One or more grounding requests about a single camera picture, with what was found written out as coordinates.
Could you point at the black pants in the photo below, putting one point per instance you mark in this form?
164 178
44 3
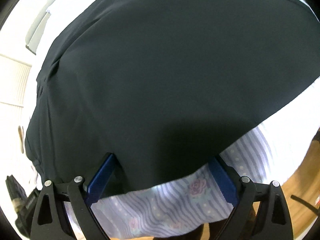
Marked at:
166 85

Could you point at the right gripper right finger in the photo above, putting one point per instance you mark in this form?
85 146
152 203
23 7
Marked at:
259 211

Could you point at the purple floral bed sheet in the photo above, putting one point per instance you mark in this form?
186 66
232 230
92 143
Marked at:
179 206

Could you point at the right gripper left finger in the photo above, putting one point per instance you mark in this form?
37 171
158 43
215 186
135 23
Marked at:
50 220

